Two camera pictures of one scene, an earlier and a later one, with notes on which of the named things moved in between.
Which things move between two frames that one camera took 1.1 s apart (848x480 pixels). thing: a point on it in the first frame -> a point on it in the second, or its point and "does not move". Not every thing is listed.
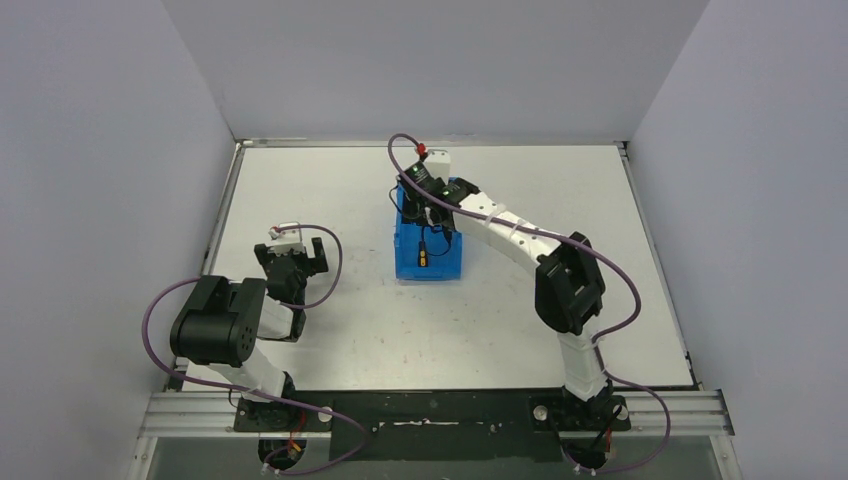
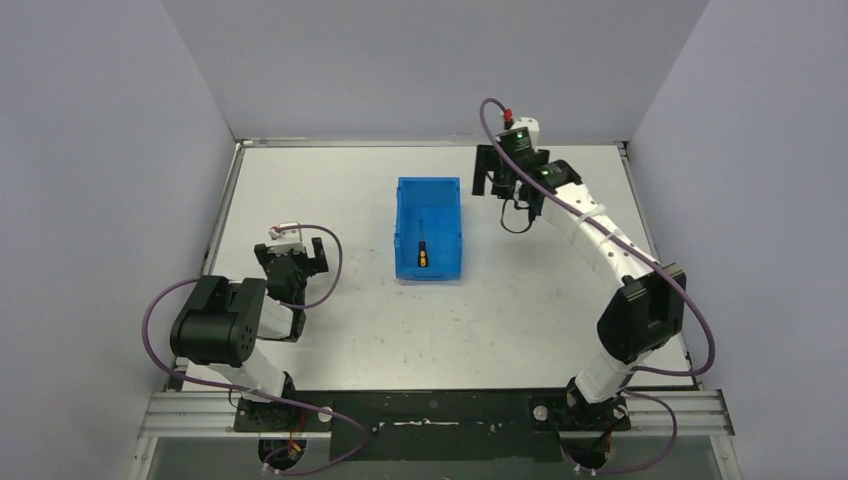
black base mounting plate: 500,425 does not move
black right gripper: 411,212 -> 489,159
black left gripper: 290,261 does not move
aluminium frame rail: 704,413 does not move
